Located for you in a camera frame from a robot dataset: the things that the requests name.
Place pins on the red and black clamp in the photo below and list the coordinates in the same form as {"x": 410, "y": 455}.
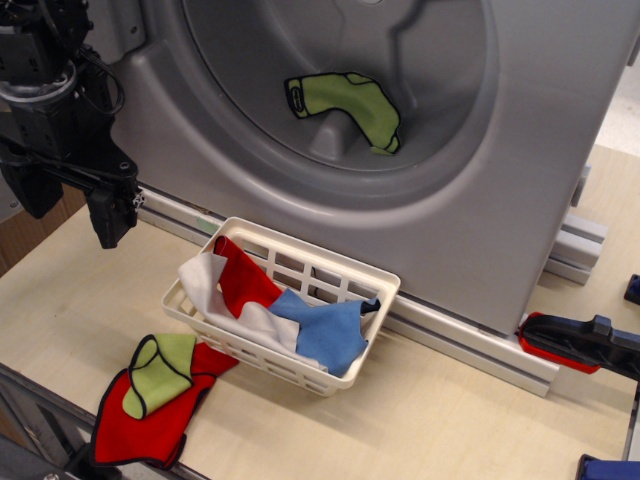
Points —
{"x": 586, "y": 346}

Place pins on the aluminium extrusion rail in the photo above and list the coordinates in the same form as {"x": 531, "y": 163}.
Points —
{"x": 498, "y": 356}

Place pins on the white cloth in basket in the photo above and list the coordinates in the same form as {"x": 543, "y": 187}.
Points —
{"x": 199, "y": 277}

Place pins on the green cloth on table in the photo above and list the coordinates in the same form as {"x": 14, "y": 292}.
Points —
{"x": 159, "y": 372}

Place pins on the black clamp at edge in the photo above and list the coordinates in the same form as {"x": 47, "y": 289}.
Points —
{"x": 632, "y": 291}

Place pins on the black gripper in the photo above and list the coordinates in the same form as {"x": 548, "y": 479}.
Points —
{"x": 99, "y": 162}

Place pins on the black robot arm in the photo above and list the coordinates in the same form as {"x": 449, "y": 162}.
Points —
{"x": 62, "y": 100}

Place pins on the red cloth in basket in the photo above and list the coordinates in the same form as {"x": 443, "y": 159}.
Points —
{"x": 242, "y": 280}

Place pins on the blue cloth in basket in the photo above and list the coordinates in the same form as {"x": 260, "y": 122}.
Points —
{"x": 331, "y": 333}

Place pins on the green felt sock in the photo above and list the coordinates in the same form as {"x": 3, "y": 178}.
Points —
{"x": 360, "y": 97}

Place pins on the blue clamp at corner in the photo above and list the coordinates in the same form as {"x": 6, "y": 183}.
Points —
{"x": 591, "y": 468}

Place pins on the red cloth on table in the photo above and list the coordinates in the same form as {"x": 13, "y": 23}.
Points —
{"x": 159, "y": 438}

